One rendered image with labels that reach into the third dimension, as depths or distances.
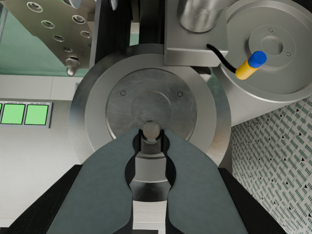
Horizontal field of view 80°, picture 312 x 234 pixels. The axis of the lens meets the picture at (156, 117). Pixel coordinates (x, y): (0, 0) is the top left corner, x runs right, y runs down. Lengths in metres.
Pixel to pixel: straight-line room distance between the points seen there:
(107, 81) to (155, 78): 0.04
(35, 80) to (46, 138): 3.02
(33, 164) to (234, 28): 0.52
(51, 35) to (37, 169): 0.32
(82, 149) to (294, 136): 0.24
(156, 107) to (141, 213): 0.39
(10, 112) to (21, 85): 3.03
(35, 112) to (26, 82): 3.04
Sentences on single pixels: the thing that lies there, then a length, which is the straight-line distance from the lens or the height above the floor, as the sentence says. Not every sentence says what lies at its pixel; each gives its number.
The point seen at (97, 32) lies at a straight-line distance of 0.22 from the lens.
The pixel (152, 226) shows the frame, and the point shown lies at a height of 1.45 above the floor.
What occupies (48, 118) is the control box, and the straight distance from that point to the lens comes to 0.56.
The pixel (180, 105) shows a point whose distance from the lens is 0.15.
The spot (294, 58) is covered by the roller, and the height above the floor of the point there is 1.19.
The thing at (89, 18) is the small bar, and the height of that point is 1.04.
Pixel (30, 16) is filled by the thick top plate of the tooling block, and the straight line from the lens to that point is 0.47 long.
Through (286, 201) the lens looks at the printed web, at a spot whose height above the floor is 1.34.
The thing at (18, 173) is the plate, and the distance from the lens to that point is 0.59.
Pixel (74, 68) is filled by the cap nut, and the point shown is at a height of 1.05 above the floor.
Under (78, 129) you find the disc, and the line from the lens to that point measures 0.18.
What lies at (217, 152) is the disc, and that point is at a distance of 0.18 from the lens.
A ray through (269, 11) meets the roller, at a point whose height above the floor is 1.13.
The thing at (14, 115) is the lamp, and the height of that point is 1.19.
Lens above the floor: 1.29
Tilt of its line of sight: 12 degrees down
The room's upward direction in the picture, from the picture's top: 178 degrees counter-clockwise
